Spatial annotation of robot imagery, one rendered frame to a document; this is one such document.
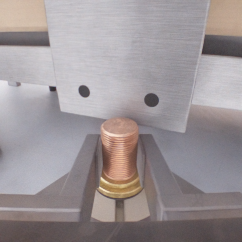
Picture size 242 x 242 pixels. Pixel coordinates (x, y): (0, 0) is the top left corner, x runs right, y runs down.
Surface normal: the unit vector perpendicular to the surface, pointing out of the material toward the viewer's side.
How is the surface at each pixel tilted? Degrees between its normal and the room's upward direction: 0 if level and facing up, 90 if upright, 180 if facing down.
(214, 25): 90
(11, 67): 90
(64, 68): 90
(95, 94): 90
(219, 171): 180
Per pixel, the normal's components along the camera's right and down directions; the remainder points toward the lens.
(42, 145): 0.01, -0.88
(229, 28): -0.33, 0.45
